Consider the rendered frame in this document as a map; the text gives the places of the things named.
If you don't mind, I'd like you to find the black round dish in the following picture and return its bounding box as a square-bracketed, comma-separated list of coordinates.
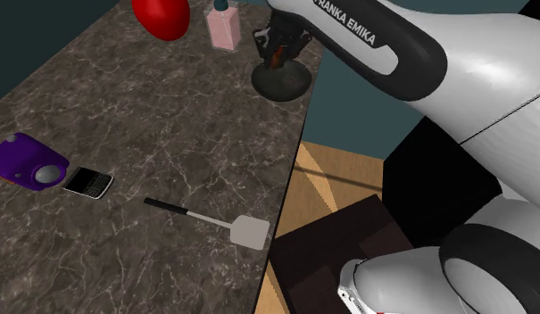
[251, 59, 313, 103]

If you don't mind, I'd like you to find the pink perfume bottle teal cap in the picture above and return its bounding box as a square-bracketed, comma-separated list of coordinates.
[204, 0, 243, 53]

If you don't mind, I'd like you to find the red rounded object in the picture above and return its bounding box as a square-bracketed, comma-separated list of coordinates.
[130, 0, 191, 43]

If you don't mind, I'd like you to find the dark robot stand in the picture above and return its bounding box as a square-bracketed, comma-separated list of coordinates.
[268, 194, 417, 314]

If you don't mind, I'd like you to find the black keypad phone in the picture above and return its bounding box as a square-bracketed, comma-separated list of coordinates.
[61, 166, 115, 201]

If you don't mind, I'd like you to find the purple device with grey ball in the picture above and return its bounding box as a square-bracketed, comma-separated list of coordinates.
[0, 131, 71, 192]

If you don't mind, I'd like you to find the grey spatula black handle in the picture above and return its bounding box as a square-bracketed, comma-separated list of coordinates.
[142, 197, 271, 252]

